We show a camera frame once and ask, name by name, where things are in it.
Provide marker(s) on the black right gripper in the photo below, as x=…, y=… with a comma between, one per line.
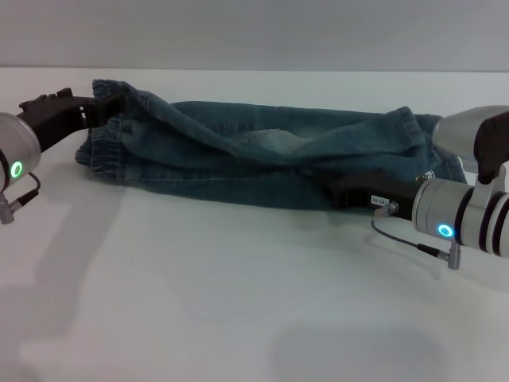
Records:
x=370, y=195

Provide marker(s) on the blue denim shorts with print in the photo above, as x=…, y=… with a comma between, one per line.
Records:
x=258, y=159

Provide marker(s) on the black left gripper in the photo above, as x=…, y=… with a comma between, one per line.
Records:
x=55, y=115

